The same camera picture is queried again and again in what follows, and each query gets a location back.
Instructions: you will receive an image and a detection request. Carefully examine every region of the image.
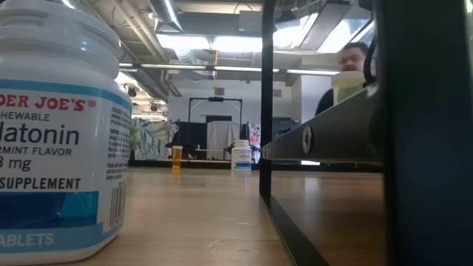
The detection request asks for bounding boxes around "orange pill vial white cap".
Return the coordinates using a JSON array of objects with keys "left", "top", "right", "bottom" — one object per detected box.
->
[{"left": 171, "top": 145, "right": 183, "bottom": 171}]

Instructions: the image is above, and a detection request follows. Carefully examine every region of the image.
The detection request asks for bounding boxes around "yellow pill vial white cap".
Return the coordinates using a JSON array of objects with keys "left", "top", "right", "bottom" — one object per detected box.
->
[{"left": 331, "top": 70, "right": 367, "bottom": 105}]

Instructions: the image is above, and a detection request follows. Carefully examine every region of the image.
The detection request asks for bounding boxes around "linear ceiling light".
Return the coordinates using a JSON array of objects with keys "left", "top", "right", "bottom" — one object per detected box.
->
[{"left": 118, "top": 61, "right": 341, "bottom": 78}]

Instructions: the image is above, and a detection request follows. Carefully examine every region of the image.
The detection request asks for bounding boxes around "silver ventilation duct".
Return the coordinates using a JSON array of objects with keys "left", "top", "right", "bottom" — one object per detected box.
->
[
  {"left": 116, "top": 35, "right": 174, "bottom": 100},
  {"left": 149, "top": 0, "right": 185, "bottom": 33}
]

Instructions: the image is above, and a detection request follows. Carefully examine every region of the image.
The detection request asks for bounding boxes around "white bottle blue label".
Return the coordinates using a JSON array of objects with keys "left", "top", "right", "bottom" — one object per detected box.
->
[{"left": 231, "top": 139, "right": 253, "bottom": 171}]

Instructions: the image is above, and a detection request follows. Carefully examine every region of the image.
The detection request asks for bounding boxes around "marble patterned cloth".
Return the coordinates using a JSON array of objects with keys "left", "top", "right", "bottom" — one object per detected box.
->
[{"left": 135, "top": 118, "right": 178, "bottom": 160}]

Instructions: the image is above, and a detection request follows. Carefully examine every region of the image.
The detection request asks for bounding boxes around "black rig frame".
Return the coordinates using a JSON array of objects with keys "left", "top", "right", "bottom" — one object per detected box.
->
[{"left": 188, "top": 96, "right": 244, "bottom": 129}]

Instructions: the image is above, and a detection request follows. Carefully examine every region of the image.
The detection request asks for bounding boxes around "person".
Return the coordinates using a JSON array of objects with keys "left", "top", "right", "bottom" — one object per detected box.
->
[{"left": 314, "top": 41, "right": 378, "bottom": 117}]

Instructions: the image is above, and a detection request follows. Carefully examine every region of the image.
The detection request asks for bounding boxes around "white Trader Joe's melatonin bottle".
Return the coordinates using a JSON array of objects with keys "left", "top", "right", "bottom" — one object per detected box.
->
[{"left": 0, "top": 0, "right": 133, "bottom": 266}]

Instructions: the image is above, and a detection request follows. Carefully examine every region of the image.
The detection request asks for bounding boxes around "wooden shelf black frame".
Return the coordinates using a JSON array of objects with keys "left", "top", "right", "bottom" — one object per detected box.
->
[{"left": 258, "top": 0, "right": 473, "bottom": 266}]

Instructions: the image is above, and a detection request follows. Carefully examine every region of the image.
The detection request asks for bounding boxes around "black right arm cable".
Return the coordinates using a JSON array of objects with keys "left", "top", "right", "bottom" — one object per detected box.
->
[{"left": 363, "top": 35, "right": 377, "bottom": 85}]

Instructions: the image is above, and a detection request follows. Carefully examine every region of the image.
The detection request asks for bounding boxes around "floral patterned panel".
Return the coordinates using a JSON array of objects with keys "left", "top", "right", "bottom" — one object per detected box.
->
[{"left": 249, "top": 123, "right": 262, "bottom": 163}]

